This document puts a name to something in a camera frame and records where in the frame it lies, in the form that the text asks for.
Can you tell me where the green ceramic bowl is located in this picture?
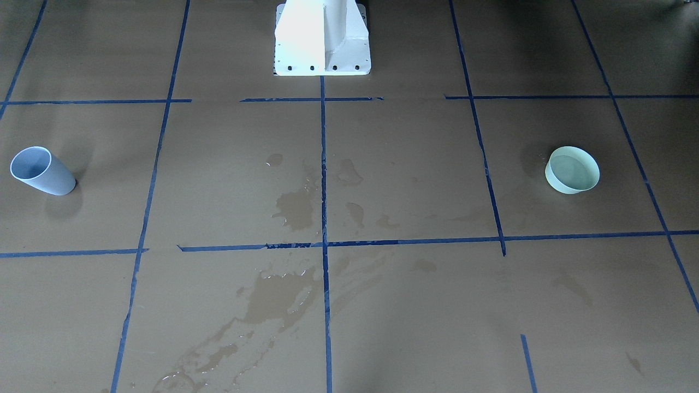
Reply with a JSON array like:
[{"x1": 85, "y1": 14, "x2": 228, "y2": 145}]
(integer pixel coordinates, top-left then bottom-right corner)
[{"x1": 544, "y1": 145, "x2": 601, "y2": 194}]

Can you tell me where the blue plastic cup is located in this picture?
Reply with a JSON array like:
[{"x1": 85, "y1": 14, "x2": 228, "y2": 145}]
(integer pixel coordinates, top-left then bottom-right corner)
[{"x1": 10, "y1": 146, "x2": 77, "y2": 196}]

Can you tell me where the white pedestal column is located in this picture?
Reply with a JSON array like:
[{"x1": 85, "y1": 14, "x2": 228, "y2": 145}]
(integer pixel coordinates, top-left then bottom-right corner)
[{"x1": 273, "y1": 1, "x2": 372, "y2": 76}]

